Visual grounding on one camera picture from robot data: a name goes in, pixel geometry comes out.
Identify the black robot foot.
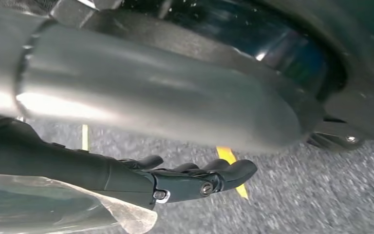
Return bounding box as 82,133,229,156
305,117,369,153

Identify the dark glossy robot leg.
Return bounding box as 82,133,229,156
49,0,374,145

